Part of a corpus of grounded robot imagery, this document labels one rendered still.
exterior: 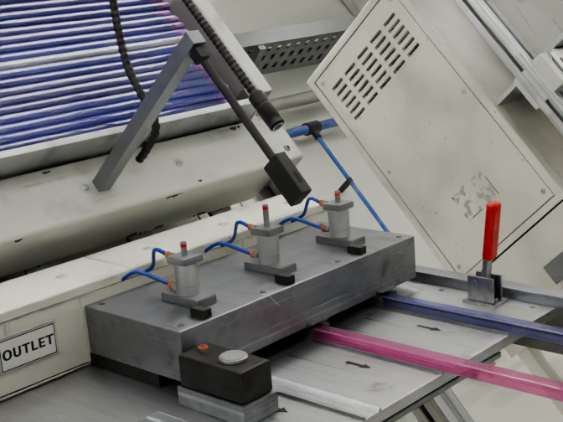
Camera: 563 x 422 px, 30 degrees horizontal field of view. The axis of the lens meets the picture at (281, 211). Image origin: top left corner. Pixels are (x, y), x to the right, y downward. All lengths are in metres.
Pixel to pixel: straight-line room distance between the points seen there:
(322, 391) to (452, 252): 1.24
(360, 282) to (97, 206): 0.28
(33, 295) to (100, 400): 0.12
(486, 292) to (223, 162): 0.35
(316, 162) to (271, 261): 2.72
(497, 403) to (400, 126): 1.66
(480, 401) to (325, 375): 2.62
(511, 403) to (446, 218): 1.62
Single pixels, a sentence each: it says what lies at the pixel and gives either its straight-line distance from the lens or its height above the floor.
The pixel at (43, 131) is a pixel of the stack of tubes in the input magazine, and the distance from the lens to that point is 1.11.
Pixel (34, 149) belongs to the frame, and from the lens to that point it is 1.08.
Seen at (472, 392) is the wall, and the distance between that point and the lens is 3.55.
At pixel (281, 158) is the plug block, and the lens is 0.92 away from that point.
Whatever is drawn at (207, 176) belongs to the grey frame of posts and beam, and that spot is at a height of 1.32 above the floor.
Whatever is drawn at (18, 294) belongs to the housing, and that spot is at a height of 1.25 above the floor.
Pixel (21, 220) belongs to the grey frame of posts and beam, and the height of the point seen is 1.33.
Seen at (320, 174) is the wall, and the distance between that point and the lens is 3.72.
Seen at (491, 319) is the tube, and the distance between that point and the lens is 1.03.
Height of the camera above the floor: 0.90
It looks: 16 degrees up
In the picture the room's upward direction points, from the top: 35 degrees counter-clockwise
